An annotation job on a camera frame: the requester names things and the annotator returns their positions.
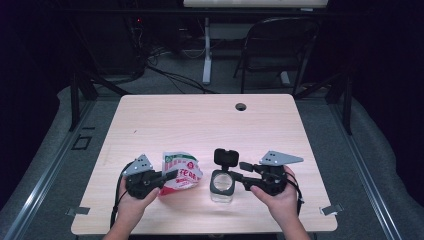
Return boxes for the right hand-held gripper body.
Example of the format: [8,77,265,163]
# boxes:
[252,150,305,197]

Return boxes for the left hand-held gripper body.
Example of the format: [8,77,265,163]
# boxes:
[124,153,165,201]

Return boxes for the pink and white snack bag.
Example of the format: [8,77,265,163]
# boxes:
[159,151,204,197]

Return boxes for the glass jar with black lid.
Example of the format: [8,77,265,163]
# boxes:
[209,148,240,204]

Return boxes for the person's left hand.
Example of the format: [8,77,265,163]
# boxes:
[114,176,161,228]

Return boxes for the person's right hand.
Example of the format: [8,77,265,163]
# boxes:
[249,165,301,228]

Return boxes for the grey tape strip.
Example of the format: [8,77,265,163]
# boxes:
[318,203,345,216]
[65,206,91,217]

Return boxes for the black metal stand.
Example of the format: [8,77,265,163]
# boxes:
[67,69,132,133]
[293,70,354,136]

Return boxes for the white background desk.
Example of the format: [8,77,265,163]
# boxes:
[182,0,330,86]

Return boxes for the black folding chair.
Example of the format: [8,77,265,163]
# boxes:
[232,16,322,97]

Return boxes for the dark equipment cabinet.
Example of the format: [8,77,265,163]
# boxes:
[94,12,148,76]

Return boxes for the left hand-held gripper black cable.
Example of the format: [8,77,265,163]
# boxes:
[109,161,135,228]

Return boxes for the hand-held gripper black cable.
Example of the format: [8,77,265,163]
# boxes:
[284,172,305,216]
[109,161,135,228]

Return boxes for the right hand-held gripper black cable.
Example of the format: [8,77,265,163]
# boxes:
[284,172,305,216]

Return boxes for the aluminium floor rail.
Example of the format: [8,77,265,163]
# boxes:
[0,99,98,240]
[328,99,405,240]

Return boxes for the long black floor cable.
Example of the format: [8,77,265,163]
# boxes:
[145,63,218,95]

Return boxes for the tangle of dark cables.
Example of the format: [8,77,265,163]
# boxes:
[126,15,175,78]

